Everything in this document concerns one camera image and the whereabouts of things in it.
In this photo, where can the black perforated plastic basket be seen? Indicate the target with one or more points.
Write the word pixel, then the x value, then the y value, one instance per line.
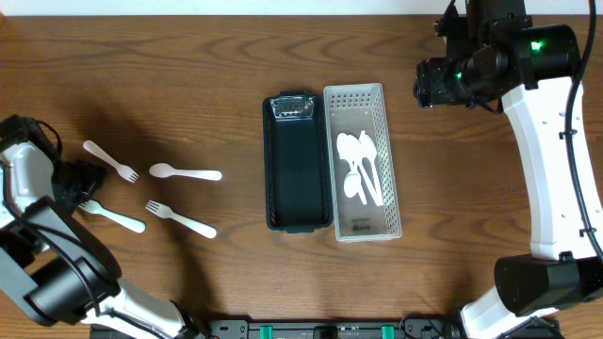
pixel 297 175

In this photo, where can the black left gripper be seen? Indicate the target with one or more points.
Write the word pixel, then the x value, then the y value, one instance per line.
pixel 82 179

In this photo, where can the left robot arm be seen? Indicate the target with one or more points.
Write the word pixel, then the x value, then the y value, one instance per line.
pixel 52 267

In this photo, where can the clear perforated plastic basket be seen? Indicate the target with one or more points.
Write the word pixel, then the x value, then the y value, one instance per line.
pixel 350 109

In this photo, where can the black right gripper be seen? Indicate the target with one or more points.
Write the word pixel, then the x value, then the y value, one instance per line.
pixel 425 83

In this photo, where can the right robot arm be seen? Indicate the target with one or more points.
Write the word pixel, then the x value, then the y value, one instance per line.
pixel 498 59

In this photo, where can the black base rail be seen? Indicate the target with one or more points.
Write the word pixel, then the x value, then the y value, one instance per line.
pixel 418 327

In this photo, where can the white plastic spoon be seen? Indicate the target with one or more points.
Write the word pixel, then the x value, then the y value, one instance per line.
pixel 353 181
pixel 370 153
pixel 344 148
pixel 358 152

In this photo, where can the wooden fork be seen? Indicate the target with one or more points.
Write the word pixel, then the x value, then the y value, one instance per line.
pixel 163 211
pixel 132 224
pixel 124 171

